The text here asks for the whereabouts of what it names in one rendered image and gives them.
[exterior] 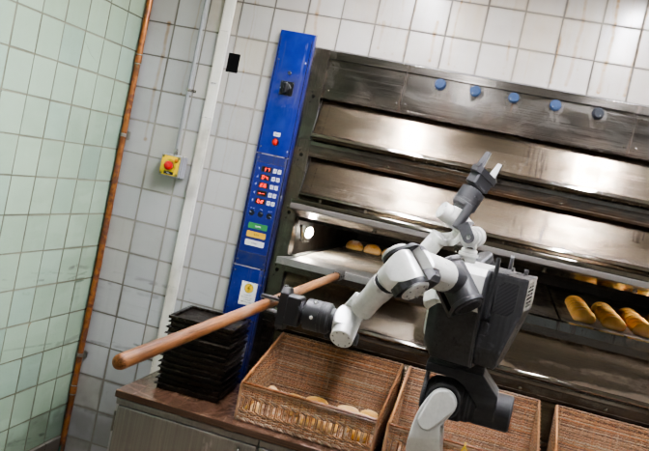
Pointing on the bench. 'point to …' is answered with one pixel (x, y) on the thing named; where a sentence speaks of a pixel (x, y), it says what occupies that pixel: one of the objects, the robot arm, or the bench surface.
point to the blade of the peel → (324, 267)
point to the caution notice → (247, 293)
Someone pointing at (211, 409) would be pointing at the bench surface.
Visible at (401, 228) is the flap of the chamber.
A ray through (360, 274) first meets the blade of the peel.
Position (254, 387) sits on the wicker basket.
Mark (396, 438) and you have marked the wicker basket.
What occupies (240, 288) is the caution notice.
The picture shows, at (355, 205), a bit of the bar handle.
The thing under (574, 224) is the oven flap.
